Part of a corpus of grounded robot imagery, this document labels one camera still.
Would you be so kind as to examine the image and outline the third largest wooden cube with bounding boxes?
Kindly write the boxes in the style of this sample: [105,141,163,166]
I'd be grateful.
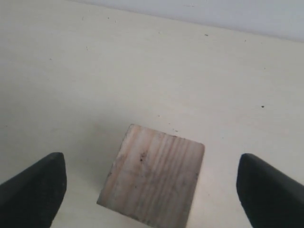
[97,124,205,228]

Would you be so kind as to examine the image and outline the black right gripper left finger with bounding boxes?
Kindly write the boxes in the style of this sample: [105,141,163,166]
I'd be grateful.
[0,152,67,228]

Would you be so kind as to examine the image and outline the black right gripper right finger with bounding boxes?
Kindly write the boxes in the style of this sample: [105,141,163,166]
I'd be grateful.
[236,153,304,228]

